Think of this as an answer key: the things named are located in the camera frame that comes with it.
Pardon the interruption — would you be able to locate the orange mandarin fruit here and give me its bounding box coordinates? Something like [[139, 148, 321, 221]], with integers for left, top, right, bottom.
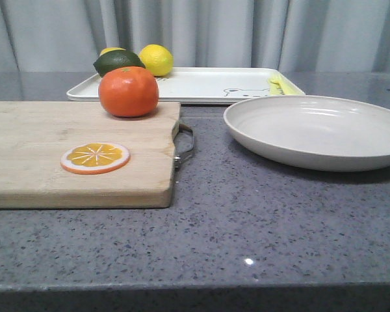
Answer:
[[98, 66, 159, 117]]

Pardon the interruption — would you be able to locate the beige round plate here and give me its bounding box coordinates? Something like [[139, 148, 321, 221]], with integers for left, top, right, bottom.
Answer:
[[224, 96, 390, 172]]

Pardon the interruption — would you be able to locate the white bear print tray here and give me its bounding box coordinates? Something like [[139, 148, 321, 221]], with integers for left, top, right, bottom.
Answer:
[[66, 66, 307, 106]]

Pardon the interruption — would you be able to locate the orange slice toy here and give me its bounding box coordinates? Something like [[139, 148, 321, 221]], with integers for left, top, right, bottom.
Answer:
[[60, 142, 131, 175]]

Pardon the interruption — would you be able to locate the yellow lemon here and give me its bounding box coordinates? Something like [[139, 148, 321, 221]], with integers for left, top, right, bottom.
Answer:
[[99, 47, 125, 56], [139, 44, 174, 77]]

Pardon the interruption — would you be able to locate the yellow plastic knife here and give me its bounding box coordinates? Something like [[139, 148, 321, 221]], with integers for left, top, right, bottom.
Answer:
[[268, 77, 285, 96]]

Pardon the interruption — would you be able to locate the yellow plastic fork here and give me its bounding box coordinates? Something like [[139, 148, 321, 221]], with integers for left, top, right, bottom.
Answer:
[[271, 73, 305, 95]]

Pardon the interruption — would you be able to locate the green lime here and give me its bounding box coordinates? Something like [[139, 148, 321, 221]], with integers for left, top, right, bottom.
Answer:
[[93, 49, 146, 77]]

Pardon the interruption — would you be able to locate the rear yellow lemon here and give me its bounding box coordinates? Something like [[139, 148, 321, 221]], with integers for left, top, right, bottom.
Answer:
[[99, 47, 125, 56]]

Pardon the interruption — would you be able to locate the grey curtain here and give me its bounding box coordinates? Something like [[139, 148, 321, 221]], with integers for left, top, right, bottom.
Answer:
[[0, 1, 390, 73]]

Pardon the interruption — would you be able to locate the wooden cutting board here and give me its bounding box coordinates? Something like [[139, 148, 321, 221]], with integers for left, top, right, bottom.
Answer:
[[0, 101, 181, 209]]

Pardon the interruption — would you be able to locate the metal cutting board handle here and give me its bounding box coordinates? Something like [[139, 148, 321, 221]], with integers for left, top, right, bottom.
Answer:
[[172, 122, 195, 171]]

